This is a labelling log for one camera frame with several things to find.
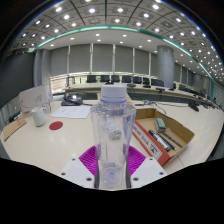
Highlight grey whiteboard eraser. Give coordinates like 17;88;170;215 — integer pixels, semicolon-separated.
154;117;167;133

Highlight cardboard box with red lid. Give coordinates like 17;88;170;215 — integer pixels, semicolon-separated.
132;107;196;167

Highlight clear plastic water bottle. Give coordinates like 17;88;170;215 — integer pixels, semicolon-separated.
89;84;137;189

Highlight long curved conference desk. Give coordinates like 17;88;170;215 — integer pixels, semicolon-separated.
63;82;223;109

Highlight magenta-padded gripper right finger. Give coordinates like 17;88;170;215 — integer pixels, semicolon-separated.
125;145;168;189

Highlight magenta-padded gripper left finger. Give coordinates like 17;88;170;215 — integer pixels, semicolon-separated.
58;145;99;189

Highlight round ceiling lights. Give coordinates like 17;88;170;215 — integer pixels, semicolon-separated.
18;0;224;88

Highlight black power adapter with cables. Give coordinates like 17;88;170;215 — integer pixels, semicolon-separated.
8;110;23;124

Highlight black marker with white label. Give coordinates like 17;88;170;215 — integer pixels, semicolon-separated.
147;129;172;153

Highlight white copy paper carton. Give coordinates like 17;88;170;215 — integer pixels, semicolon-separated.
18;84;54;116

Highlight white printed paper sheet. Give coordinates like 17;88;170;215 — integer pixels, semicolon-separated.
49;104;93;120

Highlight flat round red coaster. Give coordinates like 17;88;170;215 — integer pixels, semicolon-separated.
48;120;64;131

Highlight black desk phone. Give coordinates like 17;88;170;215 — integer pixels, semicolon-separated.
60;94;84;107

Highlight row of black office chairs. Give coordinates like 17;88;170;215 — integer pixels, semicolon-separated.
85;74;214;98

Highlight brown paper envelope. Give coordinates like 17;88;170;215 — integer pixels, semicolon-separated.
2;118;28;142

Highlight white ceramic mug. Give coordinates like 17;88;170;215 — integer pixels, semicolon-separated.
31;106;50;128

